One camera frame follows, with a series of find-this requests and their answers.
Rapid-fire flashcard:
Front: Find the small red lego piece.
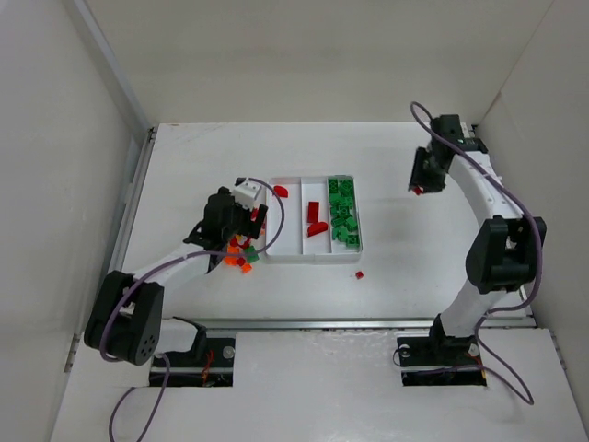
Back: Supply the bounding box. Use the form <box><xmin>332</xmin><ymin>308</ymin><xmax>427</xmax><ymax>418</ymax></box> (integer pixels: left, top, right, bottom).
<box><xmin>307</xmin><ymin>201</ymin><xmax>319</xmax><ymax>224</ymax></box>

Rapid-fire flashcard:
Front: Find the red arch lego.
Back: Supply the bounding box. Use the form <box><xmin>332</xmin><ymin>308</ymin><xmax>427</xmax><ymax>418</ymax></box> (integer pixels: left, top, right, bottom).
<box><xmin>306</xmin><ymin>221</ymin><xmax>329</xmax><ymax>238</ymax></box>

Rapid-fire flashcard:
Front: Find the red semicircle lego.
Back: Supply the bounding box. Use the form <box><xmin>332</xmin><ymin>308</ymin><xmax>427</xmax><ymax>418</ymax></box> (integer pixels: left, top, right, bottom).
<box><xmin>273</xmin><ymin>185</ymin><xmax>289</xmax><ymax>198</ymax></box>

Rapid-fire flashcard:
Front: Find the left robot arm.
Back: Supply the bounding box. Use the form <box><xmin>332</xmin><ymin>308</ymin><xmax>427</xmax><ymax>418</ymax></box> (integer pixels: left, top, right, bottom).
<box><xmin>83</xmin><ymin>178</ymin><xmax>270</xmax><ymax>366</ymax></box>

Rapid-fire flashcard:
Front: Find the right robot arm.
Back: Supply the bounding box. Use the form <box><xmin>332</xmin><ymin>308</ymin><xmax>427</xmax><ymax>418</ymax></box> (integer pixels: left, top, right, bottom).
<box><xmin>409</xmin><ymin>114</ymin><xmax>547</xmax><ymax>365</ymax></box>

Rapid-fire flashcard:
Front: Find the orange dome lego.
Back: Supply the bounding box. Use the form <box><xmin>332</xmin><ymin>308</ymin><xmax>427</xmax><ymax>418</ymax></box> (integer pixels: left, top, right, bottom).
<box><xmin>224</xmin><ymin>245</ymin><xmax>241</xmax><ymax>266</ymax></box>

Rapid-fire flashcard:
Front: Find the green square lego plate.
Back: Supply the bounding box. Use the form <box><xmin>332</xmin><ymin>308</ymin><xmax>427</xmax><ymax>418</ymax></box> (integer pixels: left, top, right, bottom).
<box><xmin>244</xmin><ymin>246</ymin><xmax>260</xmax><ymax>263</ymax></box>

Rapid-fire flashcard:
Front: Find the white three-compartment tray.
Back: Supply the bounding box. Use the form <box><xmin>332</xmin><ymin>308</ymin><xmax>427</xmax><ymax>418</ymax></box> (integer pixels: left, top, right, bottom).
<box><xmin>265</xmin><ymin>176</ymin><xmax>363</xmax><ymax>264</ymax></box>

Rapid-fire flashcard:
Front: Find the green lego pile in tray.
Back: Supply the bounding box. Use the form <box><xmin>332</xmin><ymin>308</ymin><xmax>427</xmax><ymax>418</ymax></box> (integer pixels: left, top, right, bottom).
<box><xmin>327</xmin><ymin>176</ymin><xmax>361</xmax><ymax>252</ymax></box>

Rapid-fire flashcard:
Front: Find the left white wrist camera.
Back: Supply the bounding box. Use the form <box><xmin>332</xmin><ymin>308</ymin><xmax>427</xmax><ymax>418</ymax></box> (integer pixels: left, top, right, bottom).
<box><xmin>231</xmin><ymin>177</ymin><xmax>262</xmax><ymax>211</ymax></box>

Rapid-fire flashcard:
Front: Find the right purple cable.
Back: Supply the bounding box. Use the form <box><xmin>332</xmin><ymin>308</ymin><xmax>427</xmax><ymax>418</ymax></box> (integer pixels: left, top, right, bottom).
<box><xmin>409</xmin><ymin>100</ymin><xmax>545</xmax><ymax>406</ymax></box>

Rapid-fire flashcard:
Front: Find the aluminium rail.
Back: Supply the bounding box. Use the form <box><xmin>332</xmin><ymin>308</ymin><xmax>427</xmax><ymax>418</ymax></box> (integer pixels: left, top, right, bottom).
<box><xmin>91</xmin><ymin>317</ymin><xmax>537</xmax><ymax>332</ymax></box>

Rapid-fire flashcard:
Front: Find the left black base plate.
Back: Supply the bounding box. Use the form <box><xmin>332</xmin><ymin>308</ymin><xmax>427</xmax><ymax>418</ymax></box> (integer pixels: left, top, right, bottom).
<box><xmin>167</xmin><ymin>331</ymin><xmax>237</xmax><ymax>388</ymax></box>

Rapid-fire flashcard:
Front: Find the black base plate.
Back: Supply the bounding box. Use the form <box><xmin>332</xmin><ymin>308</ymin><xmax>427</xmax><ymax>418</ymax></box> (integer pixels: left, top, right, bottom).
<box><xmin>397</xmin><ymin>336</ymin><xmax>487</xmax><ymax>387</ymax></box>
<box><xmin>167</xmin><ymin>331</ymin><xmax>237</xmax><ymax>388</ymax></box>

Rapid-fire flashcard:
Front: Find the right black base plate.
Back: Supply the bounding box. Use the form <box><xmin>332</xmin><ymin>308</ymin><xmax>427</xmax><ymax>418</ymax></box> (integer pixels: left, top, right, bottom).
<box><xmin>397</xmin><ymin>336</ymin><xmax>487</xmax><ymax>387</ymax></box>

